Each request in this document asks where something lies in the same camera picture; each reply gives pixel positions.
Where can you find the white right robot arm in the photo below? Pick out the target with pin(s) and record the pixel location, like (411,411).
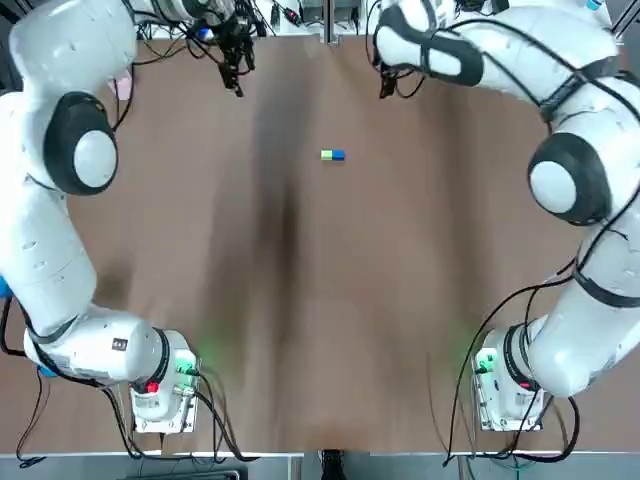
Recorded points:
(580,330)

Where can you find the aluminium profile post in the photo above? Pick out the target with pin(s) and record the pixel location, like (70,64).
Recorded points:
(328,20)

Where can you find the green magnetic cube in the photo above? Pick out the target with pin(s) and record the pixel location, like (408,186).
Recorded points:
(326,155)

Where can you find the black camera pole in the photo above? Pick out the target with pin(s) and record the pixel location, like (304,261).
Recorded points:
(332,465)

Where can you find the pink plastic cup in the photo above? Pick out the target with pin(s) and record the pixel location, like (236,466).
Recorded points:
(122,85)

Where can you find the blue magnetic cube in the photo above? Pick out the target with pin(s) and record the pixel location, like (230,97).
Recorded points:
(339,155)

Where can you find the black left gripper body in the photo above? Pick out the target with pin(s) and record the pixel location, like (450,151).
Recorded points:
(230,30)

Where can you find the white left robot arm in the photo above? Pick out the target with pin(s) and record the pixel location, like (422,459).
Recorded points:
(45,260)

